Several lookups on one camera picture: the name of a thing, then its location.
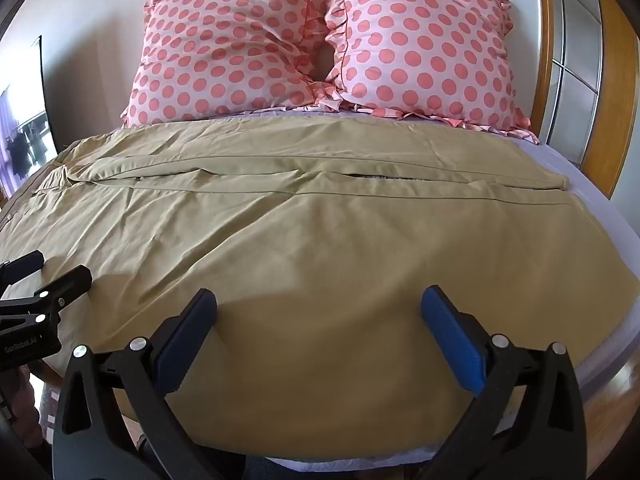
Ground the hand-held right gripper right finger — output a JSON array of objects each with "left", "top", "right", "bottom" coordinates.
[{"left": 420, "top": 285, "right": 589, "bottom": 480}]

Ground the tan bed sheet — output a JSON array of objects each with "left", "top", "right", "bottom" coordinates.
[{"left": 0, "top": 119, "right": 640, "bottom": 435}]

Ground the wooden framed glass door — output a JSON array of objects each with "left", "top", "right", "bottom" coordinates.
[{"left": 531, "top": 0, "right": 640, "bottom": 201}]

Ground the pink polka dot pillow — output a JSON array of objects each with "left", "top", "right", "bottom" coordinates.
[
  {"left": 312, "top": 0, "right": 540, "bottom": 145},
  {"left": 120, "top": 0, "right": 346, "bottom": 128}
]

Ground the person's left forearm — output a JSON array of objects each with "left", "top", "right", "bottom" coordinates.
[{"left": 0, "top": 366, "right": 43, "bottom": 443}]

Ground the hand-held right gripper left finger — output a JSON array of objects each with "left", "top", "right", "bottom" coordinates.
[{"left": 52, "top": 287, "right": 252, "bottom": 480}]

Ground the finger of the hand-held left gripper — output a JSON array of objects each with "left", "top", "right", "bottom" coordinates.
[
  {"left": 0, "top": 265, "right": 94, "bottom": 330},
  {"left": 0, "top": 251, "right": 46, "bottom": 287}
]

